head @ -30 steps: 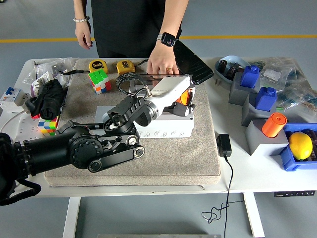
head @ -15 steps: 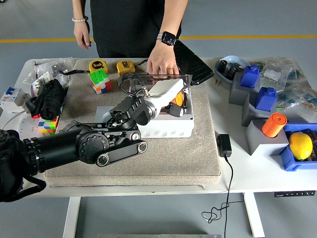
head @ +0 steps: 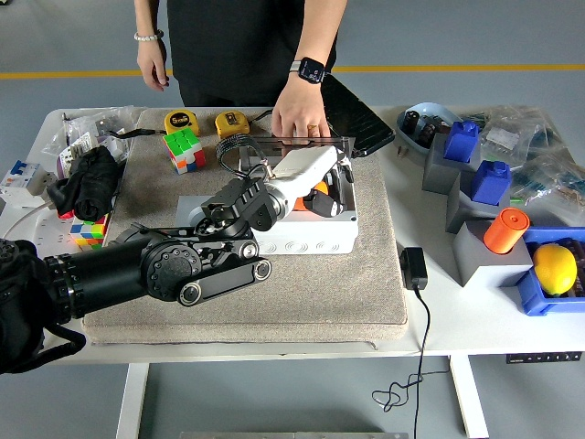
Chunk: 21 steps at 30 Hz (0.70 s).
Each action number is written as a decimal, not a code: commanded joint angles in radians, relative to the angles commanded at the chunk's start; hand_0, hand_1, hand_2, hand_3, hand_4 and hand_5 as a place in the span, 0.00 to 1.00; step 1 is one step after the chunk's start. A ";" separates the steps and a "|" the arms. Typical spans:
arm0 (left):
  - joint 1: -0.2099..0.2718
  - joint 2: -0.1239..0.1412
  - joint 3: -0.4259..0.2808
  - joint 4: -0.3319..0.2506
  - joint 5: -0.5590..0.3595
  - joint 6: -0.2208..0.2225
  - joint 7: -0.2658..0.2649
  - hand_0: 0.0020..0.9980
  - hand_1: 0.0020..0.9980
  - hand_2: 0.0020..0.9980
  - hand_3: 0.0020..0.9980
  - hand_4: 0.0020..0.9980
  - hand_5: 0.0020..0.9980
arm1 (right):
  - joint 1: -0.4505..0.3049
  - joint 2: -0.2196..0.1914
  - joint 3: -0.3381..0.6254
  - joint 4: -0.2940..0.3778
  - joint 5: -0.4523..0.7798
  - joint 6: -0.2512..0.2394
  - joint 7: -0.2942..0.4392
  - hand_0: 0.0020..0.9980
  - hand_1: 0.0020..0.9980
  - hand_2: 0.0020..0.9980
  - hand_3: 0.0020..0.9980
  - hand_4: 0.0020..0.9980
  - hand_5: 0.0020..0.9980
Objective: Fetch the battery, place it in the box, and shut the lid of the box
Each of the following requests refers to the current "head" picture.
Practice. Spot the person's right hand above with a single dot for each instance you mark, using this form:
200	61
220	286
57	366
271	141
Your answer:
153	64

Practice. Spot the person's left hand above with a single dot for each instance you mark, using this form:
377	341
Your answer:
299	110

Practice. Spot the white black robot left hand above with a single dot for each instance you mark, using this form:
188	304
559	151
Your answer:
306	167

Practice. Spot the orange cylinder battery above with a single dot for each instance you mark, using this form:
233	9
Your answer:
505	231
299	204

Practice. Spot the grey junction box clear lid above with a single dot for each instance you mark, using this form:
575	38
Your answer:
311	238

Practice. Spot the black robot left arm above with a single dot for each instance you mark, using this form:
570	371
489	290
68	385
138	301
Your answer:
114	270

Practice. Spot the person's right forearm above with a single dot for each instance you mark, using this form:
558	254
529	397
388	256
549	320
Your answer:
147	16

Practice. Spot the person's left forearm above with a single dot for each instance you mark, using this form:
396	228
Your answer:
320	32

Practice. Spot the black smartwatch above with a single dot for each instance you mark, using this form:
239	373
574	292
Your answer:
311	70

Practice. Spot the yellow tape measure black face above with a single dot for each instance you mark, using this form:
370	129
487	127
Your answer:
180	121

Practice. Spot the black flat ribbed device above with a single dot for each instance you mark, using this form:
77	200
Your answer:
361	123

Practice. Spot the person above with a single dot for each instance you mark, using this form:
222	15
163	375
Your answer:
237	46

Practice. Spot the clear bags of small parts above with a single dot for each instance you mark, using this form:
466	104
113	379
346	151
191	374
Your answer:
87	125

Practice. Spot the colourful puzzle cube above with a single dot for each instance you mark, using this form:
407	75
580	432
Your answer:
185	151
89	231

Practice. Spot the small metal plug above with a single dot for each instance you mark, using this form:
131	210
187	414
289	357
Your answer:
402	152

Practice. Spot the light blue bowl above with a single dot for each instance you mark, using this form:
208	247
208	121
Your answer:
411	139

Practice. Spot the black capacitor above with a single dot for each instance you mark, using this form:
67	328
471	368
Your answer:
427	131
412	120

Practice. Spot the grey holder block with hole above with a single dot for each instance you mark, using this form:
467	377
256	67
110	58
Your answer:
189	206

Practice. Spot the grey-brown mat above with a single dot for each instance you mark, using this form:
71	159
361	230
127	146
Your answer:
297	297

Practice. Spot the black cloth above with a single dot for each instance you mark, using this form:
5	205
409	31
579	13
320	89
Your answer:
91	183

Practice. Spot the black power adapter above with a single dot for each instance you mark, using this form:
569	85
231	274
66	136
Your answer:
413	267

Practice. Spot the blue plastic block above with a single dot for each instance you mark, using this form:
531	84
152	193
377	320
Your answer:
490	183
460	142

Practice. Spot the white circuit breaker blue lever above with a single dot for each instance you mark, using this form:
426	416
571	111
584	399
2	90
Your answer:
18	180

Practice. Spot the white power strip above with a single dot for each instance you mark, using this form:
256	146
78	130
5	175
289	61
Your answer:
45	231

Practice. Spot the clear bag of electronic parts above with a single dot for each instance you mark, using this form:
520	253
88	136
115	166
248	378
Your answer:
553	183
507	132

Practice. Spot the blue storage bin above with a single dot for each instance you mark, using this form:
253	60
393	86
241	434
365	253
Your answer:
535	297

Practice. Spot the yellow lemon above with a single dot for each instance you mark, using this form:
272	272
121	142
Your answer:
554	270

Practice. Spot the white table leg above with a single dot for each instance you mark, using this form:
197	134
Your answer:
468	398
132	402

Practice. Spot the black table control panel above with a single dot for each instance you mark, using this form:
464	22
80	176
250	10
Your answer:
544	357

